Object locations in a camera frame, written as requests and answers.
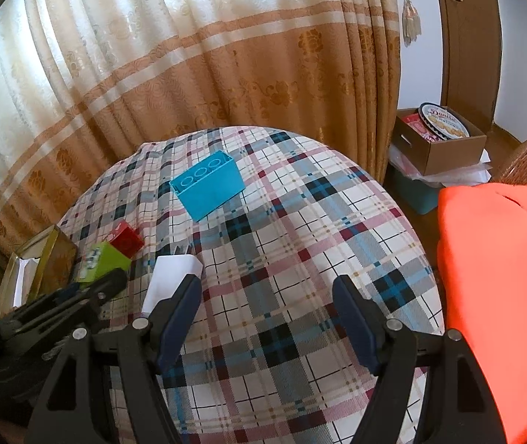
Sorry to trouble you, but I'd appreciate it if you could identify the brown wooden door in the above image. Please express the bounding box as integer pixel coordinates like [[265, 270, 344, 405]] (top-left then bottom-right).
[[432, 0, 504, 132]]

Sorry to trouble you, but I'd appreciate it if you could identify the plaid tablecloth round table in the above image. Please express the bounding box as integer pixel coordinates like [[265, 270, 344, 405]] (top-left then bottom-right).
[[55, 126, 446, 444]]

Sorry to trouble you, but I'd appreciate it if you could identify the cardboard box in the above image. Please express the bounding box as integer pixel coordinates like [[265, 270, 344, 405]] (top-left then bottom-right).
[[393, 107, 488, 176]]

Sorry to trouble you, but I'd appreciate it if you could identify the orange cloth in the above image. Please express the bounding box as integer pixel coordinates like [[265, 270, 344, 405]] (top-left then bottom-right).
[[436, 180, 527, 444]]

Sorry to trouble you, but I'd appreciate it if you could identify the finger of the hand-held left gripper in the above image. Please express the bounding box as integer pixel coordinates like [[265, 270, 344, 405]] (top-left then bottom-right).
[[11, 293, 107, 334], [62, 267, 128, 308]]

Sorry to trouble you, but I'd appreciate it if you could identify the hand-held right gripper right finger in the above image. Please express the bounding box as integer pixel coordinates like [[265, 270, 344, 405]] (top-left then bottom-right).
[[332, 274, 500, 444]]

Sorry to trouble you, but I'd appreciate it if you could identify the teal plastic bin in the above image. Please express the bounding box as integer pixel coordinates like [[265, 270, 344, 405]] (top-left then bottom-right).
[[390, 166, 444, 216]]

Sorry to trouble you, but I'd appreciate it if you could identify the curtain tieback tassel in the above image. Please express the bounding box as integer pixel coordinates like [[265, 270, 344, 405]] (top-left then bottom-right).
[[395, 0, 423, 48]]

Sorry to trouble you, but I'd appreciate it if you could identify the red building block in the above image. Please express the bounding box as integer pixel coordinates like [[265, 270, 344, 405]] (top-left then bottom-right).
[[108, 221, 145, 258]]

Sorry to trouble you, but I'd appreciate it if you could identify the teal building block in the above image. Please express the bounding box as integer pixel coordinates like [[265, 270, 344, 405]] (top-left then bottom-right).
[[170, 150, 246, 222]]

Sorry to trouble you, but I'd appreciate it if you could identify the white plastic bag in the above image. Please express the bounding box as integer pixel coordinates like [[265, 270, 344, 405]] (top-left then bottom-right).
[[388, 145, 493, 188]]

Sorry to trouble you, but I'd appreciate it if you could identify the round cookie tin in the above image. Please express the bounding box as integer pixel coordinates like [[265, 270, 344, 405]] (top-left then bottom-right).
[[417, 102, 472, 140]]

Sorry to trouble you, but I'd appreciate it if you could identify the red packet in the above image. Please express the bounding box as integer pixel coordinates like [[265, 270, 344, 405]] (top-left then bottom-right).
[[402, 112, 440, 143]]

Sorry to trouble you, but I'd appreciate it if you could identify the beige orange patterned curtain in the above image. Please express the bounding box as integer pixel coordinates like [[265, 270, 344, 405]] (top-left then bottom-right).
[[0, 0, 403, 260]]

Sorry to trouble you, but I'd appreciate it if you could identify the white paper liner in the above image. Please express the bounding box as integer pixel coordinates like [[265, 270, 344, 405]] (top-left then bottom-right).
[[11, 256, 42, 310]]

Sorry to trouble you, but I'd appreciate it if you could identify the white box with red label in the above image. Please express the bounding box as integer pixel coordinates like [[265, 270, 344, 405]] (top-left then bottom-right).
[[141, 254, 203, 317]]

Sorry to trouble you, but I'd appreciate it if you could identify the green building block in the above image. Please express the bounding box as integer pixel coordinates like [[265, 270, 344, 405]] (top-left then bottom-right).
[[75, 241, 132, 285]]

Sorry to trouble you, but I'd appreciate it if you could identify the gold tin box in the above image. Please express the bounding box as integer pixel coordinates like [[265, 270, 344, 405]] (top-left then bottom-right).
[[0, 224, 79, 322]]

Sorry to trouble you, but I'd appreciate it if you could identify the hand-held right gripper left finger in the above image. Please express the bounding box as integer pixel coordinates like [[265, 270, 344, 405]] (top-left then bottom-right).
[[25, 274, 204, 444]]

